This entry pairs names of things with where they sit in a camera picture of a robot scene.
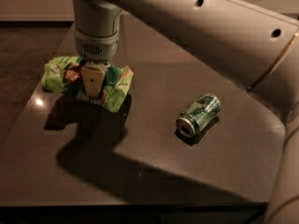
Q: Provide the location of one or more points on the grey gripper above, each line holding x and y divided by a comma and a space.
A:
95, 48

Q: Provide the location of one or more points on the green soda can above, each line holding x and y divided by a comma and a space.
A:
196, 116

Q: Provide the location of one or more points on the green rice chip bag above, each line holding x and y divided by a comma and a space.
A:
63, 75

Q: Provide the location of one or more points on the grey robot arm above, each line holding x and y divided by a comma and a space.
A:
256, 48

